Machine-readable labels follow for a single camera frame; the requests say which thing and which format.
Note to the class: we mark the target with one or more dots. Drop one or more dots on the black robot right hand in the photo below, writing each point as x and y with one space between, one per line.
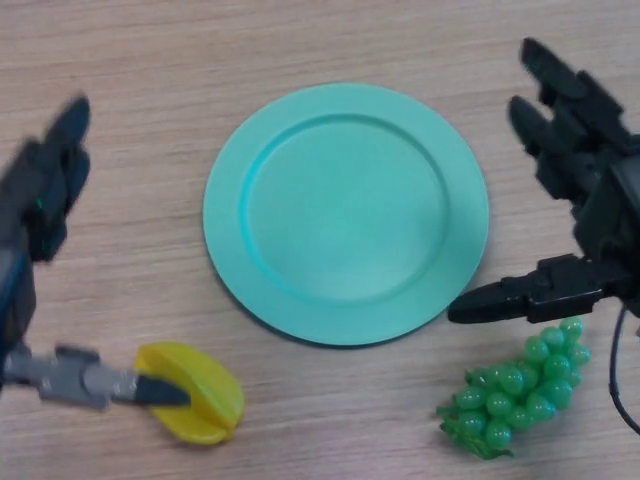
600 210

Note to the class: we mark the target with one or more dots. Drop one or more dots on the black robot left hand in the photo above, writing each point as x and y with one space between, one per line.
45 200

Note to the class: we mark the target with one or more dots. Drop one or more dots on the yellow starfruit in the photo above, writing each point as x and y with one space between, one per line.
215 395

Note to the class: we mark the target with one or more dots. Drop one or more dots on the round green plate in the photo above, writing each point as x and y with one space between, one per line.
350 215

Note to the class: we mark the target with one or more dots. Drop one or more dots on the green grape bunch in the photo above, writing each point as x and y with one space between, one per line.
520 395

